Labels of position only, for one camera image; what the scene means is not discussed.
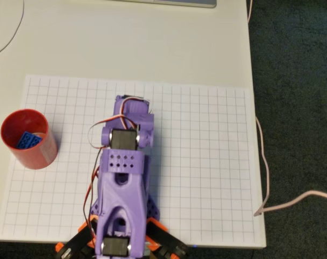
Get blue toy brick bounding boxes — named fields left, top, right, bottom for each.
left=16, top=131, right=43, bottom=149

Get red plastic cup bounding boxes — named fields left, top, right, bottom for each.
left=0, top=108, right=58, bottom=170

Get white grid paper sheet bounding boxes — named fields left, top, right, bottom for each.
left=0, top=74, right=256, bottom=243

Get silver laptop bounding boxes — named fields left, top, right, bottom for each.
left=106, top=0, right=217, bottom=9

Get orange and black clamp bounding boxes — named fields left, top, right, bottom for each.
left=54, top=214, right=99, bottom=259
left=145, top=217, right=188, bottom=259

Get red white black servo wires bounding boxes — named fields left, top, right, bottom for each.
left=83, top=96, right=153, bottom=240

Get pink cable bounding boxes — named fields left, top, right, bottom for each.
left=246, top=0, right=327, bottom=217

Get thin grey cable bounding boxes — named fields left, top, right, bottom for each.
left=0, top=0, right=25, bottom=59

